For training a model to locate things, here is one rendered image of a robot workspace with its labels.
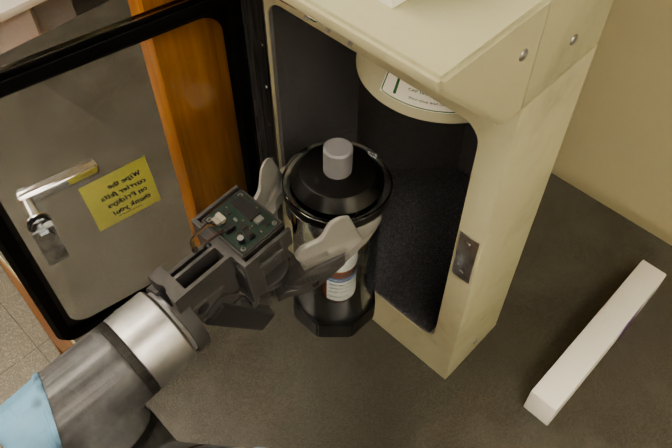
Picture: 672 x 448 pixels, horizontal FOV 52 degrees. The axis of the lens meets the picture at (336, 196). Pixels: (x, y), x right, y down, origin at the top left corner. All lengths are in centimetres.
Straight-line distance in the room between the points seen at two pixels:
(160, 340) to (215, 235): 9
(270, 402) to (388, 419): 15
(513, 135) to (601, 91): 52
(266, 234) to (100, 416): 19
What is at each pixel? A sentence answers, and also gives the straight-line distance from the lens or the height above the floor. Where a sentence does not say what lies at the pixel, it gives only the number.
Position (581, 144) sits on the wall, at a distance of 113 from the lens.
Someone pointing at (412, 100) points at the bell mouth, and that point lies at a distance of 65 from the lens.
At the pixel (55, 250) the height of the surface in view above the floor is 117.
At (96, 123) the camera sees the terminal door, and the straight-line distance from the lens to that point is 71.
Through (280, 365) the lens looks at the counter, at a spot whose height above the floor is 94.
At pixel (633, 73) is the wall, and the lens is 103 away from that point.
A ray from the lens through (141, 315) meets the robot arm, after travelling 58.
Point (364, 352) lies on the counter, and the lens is 93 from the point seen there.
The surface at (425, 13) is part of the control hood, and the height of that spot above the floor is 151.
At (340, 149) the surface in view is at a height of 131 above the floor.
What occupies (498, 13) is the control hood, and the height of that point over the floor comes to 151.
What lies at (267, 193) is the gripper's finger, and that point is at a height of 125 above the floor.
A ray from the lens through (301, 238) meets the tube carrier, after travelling 69.
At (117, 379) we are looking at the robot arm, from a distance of 57.
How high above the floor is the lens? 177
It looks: 50 degrees down
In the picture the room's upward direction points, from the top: straight up
